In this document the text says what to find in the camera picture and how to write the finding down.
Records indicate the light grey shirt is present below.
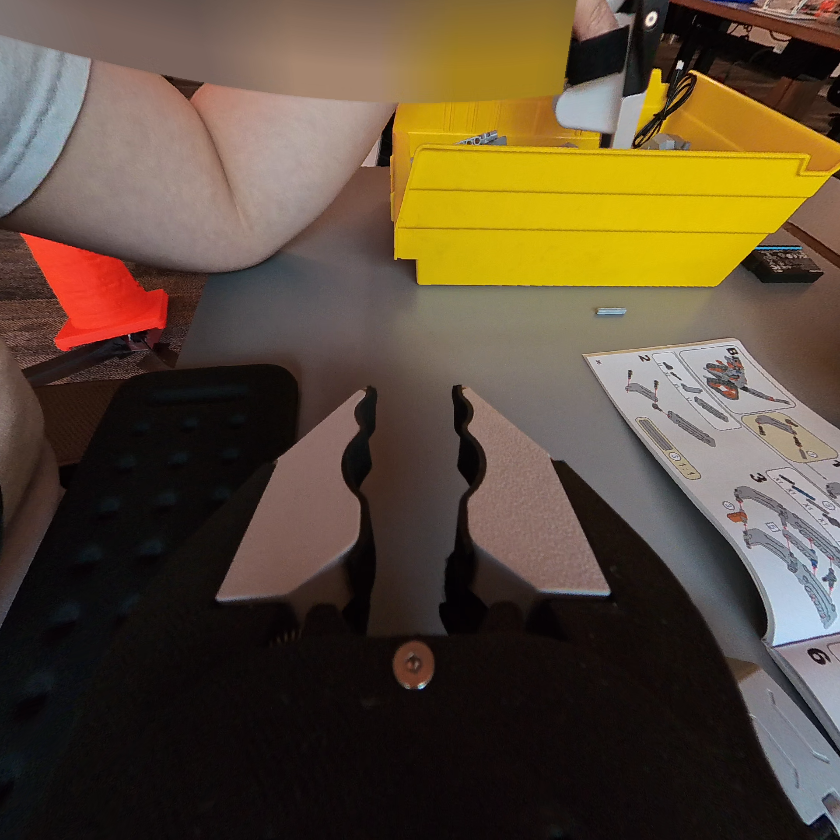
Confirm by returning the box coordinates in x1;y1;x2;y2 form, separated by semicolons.
0;36;91;621

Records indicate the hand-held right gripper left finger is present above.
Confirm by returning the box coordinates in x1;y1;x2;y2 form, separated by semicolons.
214;386;379;611

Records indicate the person's left hand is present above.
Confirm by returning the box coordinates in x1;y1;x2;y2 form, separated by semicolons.
575;0;622;42

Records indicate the building instruction booklet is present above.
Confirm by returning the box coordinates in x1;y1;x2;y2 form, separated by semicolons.
583;338;840;729

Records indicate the grey toy panel assembly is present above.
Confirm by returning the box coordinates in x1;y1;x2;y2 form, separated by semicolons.
725;656;840;829

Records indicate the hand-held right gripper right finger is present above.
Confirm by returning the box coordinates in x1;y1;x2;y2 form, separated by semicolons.
446;385;613;608

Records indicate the black box with blue edge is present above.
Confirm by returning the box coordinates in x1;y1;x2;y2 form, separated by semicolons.
742;244;825;284

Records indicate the brown background table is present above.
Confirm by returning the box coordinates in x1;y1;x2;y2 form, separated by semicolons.
663;0;840;73

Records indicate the yellow plastic bin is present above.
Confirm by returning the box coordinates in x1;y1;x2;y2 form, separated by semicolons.
390;69;840;287

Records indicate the black cable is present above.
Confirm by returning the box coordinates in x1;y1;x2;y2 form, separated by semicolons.
633;56;698;148

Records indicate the pile of toy building parts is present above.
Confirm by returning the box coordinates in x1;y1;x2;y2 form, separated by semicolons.
453;130;581;148

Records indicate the black studded foam mat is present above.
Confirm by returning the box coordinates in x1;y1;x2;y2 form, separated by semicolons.
0;364;299;723

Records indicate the orange traffic cone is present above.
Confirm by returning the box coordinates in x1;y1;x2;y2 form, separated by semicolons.
20;233;169;352

